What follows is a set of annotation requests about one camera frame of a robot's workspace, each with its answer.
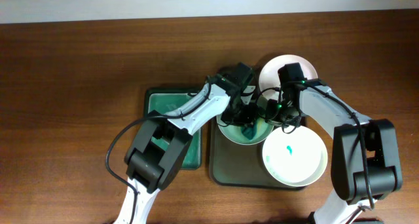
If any dark grey serving tray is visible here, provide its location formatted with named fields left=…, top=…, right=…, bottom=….
left=209, top=119, right=304, bottom=191

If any cream white plate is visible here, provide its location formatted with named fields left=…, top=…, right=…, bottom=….
left=262, top=126, right=328, bottom=187

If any green yellow scrub sponge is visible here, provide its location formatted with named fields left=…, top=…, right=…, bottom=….
left=240, top=119, right=265, bottom=140

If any green rectangular tray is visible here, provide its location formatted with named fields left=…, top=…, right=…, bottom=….
left=144, top=88, right=202, bottom=170

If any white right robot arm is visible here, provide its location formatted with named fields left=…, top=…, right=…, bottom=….
left=262, top=79, right=403, bottom=223

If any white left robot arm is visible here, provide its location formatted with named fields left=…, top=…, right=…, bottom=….
left=106, top=74, right=256, bottom=223

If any pink white plate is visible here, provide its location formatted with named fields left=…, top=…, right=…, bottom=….
left=259, top=54, right=318, bottom=92

